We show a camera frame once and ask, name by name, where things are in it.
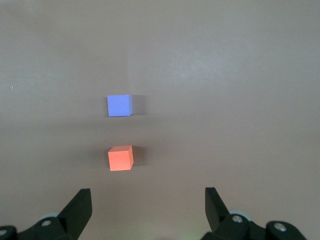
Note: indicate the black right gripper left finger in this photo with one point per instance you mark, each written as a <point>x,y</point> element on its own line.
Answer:
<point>77,210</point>

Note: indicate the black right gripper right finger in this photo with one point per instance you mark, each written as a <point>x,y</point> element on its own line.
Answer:
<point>215,210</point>

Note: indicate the orange foam block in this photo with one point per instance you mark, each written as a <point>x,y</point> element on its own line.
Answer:
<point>120,158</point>

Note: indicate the purple foam block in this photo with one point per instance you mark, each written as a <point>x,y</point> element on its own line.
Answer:
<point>118,106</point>

